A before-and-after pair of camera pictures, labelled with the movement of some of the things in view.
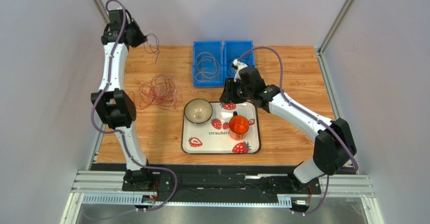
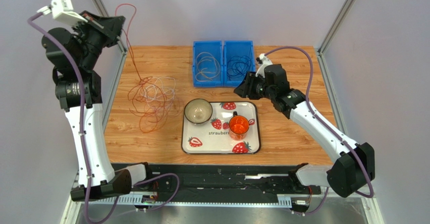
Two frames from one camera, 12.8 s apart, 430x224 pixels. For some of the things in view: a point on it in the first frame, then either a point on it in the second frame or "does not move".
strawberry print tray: [213, 137] does not move
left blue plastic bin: [208, 64] does not move
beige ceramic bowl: [198, 111] does not move
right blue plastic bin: [237, 50] does not move
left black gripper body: [138, 37] to [92, 42]
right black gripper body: [229, 91] to [250, 85]
